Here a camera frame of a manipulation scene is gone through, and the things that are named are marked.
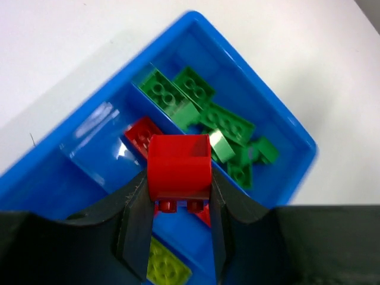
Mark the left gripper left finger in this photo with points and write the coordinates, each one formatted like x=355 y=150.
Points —
x=105 y=243

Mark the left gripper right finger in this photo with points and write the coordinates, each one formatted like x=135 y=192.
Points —
x=294 y=244

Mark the long lime lego brick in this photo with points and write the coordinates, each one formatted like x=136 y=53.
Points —
x=165 y=268

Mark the small green lego brick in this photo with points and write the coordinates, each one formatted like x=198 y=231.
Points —
x=264 y=151

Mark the pale green lego brick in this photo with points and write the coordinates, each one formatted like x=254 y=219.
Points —
x=221 y=150

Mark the red yellow green lego stack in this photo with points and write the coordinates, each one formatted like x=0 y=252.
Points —
x=179 y=169

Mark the dark green lego brick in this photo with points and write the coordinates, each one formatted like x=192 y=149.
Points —
x=170 y=99

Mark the red lego brick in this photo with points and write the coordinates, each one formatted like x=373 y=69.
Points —
x=204 y=215
x=139 y=134

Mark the long green lego brick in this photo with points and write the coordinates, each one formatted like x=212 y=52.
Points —
x=197 y=90

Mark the rounded green lego brick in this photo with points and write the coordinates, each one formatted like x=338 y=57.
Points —
x=239 y=167

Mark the blue divided plastic bin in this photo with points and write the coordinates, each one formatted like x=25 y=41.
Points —
x=75 y=209

